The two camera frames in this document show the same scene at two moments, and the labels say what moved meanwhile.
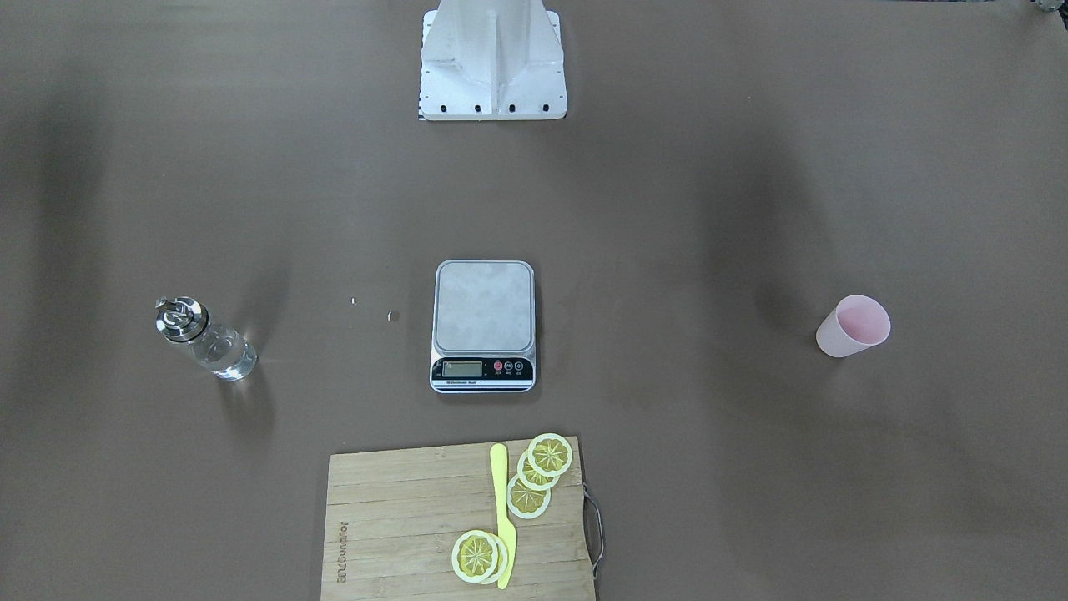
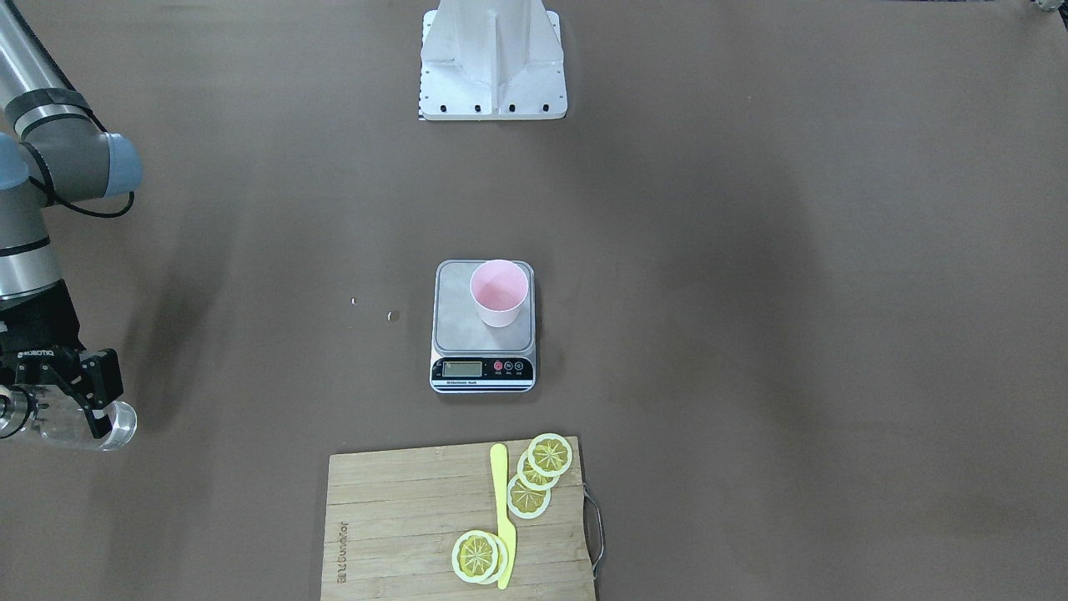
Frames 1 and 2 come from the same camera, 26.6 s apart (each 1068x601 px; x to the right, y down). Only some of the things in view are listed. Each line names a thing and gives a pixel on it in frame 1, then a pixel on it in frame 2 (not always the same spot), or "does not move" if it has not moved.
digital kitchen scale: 484,327 does not move
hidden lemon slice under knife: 502,562 does not move
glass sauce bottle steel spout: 229,354 to 46,412
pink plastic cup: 855,325 to 499,286
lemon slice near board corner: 550,454 does not move
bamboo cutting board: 393,516 does not move
